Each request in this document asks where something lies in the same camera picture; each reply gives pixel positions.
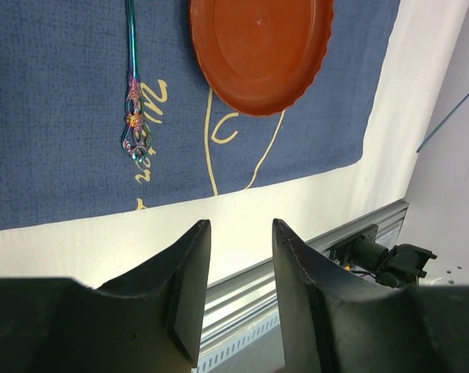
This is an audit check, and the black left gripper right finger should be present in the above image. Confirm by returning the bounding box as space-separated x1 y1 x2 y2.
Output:
272 218 469 373

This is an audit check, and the aluminium front rail base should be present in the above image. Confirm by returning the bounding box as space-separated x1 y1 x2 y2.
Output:
200 200 408 353

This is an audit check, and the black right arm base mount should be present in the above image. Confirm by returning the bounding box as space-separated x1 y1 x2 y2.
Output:
327 225 437 288

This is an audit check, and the orange plastic plate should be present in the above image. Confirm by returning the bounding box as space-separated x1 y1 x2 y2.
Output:
189 1 334 116

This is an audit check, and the iridescent purple fork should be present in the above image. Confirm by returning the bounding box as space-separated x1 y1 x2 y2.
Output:
121 0 151 163

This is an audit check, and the slotted grey cable duct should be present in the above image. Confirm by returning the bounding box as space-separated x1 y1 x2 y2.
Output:
191 309 280 373

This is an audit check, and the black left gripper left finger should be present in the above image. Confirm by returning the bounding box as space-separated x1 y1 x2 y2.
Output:
0 220 211 372

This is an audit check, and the blue metal spoon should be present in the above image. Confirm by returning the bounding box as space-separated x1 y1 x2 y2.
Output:
416 92 469 154

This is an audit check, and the blue cloth placemat gold print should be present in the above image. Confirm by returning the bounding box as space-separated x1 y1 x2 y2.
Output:
0 1 400 231

